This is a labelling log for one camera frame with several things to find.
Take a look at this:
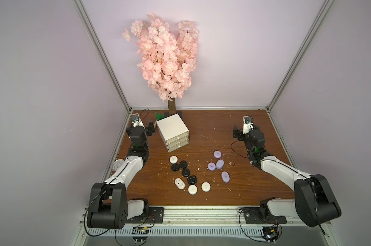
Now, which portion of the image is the white oval earphone case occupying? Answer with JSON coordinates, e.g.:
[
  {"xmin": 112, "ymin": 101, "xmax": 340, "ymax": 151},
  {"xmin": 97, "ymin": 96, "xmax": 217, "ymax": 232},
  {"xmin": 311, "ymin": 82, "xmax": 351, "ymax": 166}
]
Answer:
[{"xmin": 174, "ymin": 178, "xmax": 185, "ymax": 190}]

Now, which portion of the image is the white three-drawer cabinet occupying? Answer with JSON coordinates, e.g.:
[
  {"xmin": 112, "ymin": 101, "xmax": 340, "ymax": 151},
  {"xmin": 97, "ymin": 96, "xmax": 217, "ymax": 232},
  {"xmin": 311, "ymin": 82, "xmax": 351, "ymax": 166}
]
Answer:
[{"xmin": 157, "ymin": 114, "xmax": 190, "ymax": 153}]

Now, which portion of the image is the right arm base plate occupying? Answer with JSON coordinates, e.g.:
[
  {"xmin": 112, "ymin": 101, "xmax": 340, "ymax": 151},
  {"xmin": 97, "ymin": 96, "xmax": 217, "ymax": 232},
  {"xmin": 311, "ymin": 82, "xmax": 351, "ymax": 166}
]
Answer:
[{"xmin": 239, "ymin": 207, "xmax": 287, "ymax": 224}]

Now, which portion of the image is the black earphone case upper right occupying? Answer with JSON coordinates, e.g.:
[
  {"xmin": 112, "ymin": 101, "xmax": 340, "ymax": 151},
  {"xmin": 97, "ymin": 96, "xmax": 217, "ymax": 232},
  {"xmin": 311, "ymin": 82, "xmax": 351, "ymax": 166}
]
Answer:
[{"xmin": 179, "ymin": 161, "xmax": 188, "ymax": 169}]

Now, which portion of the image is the white round earphone case top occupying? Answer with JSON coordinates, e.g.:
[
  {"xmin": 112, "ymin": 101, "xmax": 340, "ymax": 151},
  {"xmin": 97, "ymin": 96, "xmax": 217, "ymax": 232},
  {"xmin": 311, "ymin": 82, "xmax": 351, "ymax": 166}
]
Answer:
[{"xmin": 170, "ymin": 155, "xmax": 178, "ymax": 164}]

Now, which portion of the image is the white round earphone case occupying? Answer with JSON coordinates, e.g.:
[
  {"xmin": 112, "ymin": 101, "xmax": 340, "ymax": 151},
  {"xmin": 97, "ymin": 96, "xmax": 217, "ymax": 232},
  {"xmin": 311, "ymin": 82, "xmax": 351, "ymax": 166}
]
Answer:
[
  {"xmin": 201, "ymin": 182, "xmax": 211, "ymax": 192},
  {"xmin": 170, "ymin": 155, "xmax": 178, "ymax": 164},
  {"xmin": 188, "ymin": 184, "xmax": 198, "ymax": 195}
]

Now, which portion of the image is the purple earphone case top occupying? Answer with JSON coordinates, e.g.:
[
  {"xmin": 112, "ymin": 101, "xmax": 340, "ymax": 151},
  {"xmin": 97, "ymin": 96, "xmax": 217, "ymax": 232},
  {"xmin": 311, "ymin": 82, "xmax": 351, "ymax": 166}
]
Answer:
[{"xmin": 213, "ymin": 150, "xmax": 222, "ymax": 159}]

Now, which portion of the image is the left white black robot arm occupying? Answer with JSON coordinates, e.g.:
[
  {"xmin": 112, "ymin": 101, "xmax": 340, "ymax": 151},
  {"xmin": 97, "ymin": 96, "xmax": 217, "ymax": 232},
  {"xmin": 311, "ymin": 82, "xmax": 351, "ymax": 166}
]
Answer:
[{"xmin": 85, "ymin": 122, "xmax": 155, "ymax": 229}]

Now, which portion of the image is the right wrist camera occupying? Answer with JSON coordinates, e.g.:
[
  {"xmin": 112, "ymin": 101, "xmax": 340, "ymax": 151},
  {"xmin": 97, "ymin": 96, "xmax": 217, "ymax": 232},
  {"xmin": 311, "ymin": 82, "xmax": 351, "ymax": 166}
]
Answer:
[{"xmin": 243, "ymin": 116, "xmax": 254, "ymax": 134}]

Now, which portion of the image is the circuit board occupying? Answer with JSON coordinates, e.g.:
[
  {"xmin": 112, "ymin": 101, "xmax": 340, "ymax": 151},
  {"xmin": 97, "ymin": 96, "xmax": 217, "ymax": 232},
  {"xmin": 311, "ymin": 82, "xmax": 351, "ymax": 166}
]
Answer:
[
  {"xmin": 131, "ymin": 227, "xmax": 150, "ymax": 246},
  {"xmin": 262, "ymin": 226, "xmax": 280, "ymax": 244}
]

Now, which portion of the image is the black earphone case lower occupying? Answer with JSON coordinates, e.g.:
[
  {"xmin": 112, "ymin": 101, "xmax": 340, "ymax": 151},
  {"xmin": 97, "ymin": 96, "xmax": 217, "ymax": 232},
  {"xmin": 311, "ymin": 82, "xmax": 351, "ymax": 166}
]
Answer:
[{"xmin": 187, "ymin": 175, "xmax": 198, "ymax": 185}]

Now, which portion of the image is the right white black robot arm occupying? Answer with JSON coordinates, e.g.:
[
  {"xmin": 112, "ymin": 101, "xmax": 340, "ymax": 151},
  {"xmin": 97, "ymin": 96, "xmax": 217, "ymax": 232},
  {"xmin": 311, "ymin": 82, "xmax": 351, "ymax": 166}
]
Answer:
[{"xmin": 233, "ymin": 125, "xmax": 342, "ymax": 227}]

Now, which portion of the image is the purple earphone case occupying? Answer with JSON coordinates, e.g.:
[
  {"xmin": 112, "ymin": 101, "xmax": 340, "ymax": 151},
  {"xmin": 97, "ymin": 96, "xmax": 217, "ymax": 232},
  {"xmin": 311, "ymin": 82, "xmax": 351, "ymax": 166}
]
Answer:
[
  {"xmin": 207, "ymin": 163, "xmax": 216, "ymax": 171},
  {"xmin": 221, "ymin": 171, "xmax": 230, "ymax": 183},
  {"xmin": 216, "ymin": 159, "xmax": 224, "ymax": 170},
  {"xmin": 213, "ymin": 150, "xmax": 222, "ymax": 159}
]

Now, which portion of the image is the black earphone case middle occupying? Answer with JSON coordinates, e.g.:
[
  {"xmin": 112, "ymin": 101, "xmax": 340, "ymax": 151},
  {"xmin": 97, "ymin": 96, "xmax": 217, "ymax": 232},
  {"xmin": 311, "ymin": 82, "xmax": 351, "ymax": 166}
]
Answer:
[{"xmin": 181, "ymin": 168, "xmax": 191, "ymax": 177}]

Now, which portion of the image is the white round earphone case bottom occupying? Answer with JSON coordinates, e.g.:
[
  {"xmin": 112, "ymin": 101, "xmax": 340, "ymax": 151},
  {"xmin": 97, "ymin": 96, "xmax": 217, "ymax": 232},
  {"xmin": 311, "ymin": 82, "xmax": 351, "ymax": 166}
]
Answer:
[{"xmin": 188, "ymin": 184, "xmax": 198, "ymax": 195}]

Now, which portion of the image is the black earphone case upper left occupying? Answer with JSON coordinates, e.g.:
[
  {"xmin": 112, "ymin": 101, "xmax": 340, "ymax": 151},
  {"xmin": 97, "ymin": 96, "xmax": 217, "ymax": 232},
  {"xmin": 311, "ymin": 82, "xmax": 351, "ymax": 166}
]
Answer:
[{"xmin": 171, "ymin": 163, "xmax": 180, "ymax": 172}]

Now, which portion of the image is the right circuit board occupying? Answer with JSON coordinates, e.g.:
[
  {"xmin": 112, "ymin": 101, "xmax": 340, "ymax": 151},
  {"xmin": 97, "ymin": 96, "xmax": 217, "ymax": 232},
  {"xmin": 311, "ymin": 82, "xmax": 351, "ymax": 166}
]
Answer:
[{"xmin": 262, "ymin": 226, "xmax": 280, "ymax": 244}]

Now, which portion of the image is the green toy rake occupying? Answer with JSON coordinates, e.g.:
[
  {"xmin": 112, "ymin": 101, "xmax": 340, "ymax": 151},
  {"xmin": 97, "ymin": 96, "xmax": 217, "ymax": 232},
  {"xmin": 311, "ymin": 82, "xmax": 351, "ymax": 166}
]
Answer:
[{"xmin": 155, "ymin": 112, "xmax": 165, "ymax": 121}]

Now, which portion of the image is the pink blossom artificial tree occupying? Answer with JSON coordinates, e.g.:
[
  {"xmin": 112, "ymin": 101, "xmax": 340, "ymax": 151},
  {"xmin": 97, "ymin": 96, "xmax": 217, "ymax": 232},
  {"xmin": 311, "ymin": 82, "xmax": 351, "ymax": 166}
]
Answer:
[{"xmin": 122, "ymin": 12, "xmax": 199, "ymax": 115}]

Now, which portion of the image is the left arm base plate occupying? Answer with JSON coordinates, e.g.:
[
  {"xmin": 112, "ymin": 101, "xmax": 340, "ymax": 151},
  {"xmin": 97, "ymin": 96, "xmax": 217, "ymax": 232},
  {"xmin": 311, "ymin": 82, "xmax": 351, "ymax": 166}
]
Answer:
[{"xmin": 126, "ymin": 207, "xmax": 165, "ymax": 224}]

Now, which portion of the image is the left circuit board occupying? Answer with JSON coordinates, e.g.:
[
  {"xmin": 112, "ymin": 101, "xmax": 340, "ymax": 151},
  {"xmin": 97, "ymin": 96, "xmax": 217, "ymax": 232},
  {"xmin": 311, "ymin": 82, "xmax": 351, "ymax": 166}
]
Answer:
[{"xmin": 131, "ymin": 227, "xmax": 150, "ymax": 246}]

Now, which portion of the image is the white round earphone case right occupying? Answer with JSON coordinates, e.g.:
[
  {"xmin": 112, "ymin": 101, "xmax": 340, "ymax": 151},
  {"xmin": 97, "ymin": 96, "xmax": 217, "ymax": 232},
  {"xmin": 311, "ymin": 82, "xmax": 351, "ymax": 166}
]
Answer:
[{"xmin": 201, "ymin": 182, "xmax": 211, "ymax": 192}]

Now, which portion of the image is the black earphone case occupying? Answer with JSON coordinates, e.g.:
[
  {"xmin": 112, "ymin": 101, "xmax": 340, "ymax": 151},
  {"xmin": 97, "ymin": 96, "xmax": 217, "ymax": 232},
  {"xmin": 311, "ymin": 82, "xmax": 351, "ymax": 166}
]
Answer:
[
  {"xmin": 179, "ymin": 161, "xmax": 188, "ymax": 169},
  {"xmin": 171, "ymin": 163, "xmax": 180, "ymax": 172},
  {"xmin": 187, "ymin": 175, "xmax": 198, "ymax": 185},
  {"xmin": 181, "ymin": 168, "xmax": 191, "ymax": 177}
]

